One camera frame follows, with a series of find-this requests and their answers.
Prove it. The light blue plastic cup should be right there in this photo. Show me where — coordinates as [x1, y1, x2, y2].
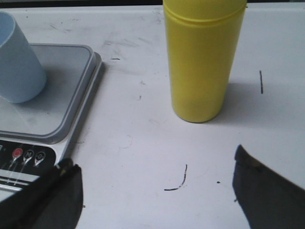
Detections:
[0, 11, 47, 103]

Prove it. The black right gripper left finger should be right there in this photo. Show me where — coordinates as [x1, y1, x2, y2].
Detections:
[0, 158, 83, 229]

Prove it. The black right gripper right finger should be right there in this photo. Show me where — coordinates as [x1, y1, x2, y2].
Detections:
[233, 145, 305, 229]

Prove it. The silver digital kitchen scale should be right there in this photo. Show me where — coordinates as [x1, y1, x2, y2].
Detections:
[0, 43, 102, 200]

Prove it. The yellow squeeze bottle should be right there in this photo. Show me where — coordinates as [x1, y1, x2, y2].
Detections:
[163, 0, 247, 123]

